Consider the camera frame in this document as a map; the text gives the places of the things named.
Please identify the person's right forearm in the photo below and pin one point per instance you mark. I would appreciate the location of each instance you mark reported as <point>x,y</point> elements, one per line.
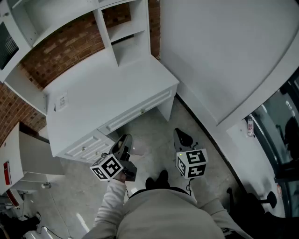
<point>215,207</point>

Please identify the white shelf hutch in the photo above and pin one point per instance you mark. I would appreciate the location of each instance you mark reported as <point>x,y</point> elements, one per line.
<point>105,93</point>

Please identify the black office chair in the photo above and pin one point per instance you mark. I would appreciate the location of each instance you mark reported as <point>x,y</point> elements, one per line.
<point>252,210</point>

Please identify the small beige plastic part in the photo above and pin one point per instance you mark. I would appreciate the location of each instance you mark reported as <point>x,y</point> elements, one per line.
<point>120,144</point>

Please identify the person's left forearm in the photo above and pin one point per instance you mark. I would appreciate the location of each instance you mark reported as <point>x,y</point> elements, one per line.
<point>112,200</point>

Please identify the person's black shoe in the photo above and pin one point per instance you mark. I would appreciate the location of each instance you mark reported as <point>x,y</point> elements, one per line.
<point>150,183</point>
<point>163,178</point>

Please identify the small white drawer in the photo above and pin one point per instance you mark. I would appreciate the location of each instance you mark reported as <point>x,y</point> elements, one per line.
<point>98,152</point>
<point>81,145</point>

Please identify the person's beige sweater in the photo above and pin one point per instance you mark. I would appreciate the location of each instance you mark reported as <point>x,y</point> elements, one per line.
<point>163,214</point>

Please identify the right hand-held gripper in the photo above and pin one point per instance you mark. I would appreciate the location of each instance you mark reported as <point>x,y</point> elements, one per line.
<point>192,163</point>

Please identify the dark glass window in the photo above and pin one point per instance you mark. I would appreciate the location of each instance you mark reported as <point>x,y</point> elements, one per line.
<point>280,121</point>

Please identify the person's right black shoe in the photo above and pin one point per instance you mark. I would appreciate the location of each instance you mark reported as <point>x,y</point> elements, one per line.
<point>163,178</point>

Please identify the person's left black shoe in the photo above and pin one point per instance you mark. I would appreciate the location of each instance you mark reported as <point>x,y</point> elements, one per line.
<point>150,183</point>

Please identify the glass cabinet door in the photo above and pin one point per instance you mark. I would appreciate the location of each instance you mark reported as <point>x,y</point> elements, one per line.
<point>7,44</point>

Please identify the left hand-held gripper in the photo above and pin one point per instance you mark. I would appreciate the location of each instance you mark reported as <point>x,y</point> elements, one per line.
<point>107,166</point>

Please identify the wide white drawer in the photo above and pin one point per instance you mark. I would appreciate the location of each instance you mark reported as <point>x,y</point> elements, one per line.
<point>137,109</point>

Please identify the white paper sticker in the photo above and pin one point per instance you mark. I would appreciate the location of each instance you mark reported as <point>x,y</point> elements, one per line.
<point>62,100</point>

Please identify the white side cabinet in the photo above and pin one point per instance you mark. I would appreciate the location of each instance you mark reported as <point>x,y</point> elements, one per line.
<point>14,151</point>

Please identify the red box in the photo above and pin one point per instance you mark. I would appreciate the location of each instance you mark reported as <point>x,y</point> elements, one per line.
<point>7,172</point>

